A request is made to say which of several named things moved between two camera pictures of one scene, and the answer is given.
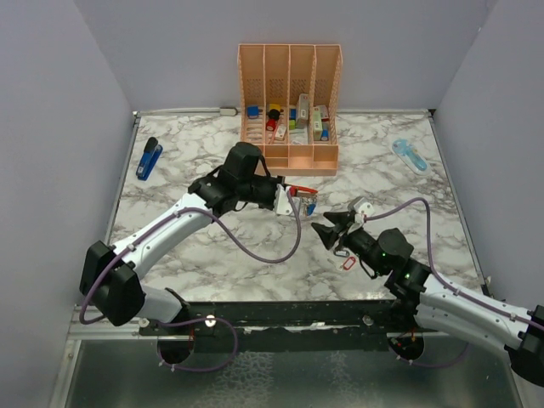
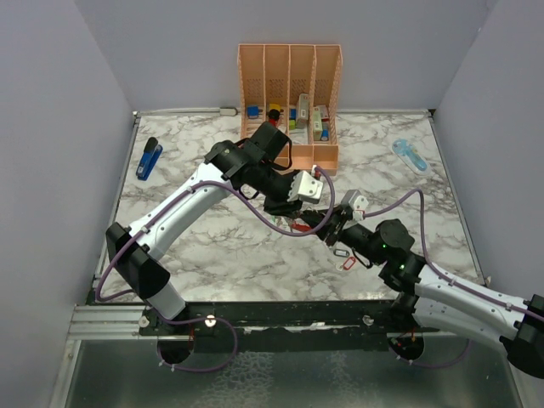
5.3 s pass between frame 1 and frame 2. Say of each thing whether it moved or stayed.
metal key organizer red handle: moved
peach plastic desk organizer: stayed
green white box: stayed
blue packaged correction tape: stayed
